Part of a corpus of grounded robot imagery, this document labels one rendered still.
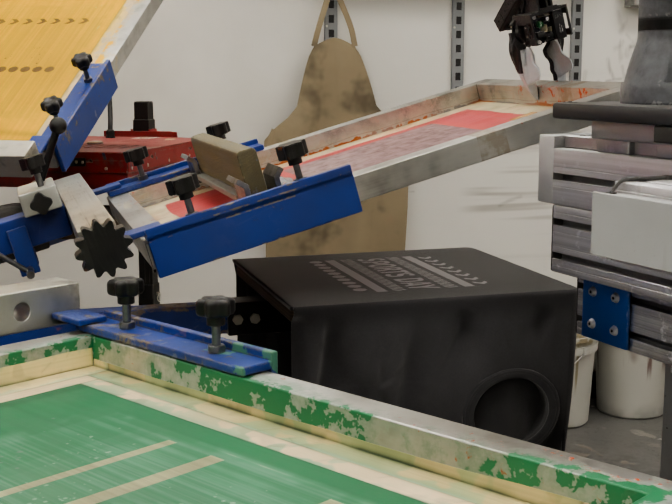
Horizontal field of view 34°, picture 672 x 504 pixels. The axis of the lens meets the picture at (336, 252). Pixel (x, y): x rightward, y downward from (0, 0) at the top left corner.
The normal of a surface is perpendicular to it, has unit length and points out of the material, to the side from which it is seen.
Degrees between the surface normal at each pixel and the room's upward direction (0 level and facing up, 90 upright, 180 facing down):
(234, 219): 90
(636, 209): 90
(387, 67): 90
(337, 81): 89
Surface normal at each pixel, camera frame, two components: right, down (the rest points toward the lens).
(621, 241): -0.90, 0.07
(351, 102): 0.55, 0.05
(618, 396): -0.60, 0.19
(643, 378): 0.04, 0.22
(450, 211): 0.29, 0.16
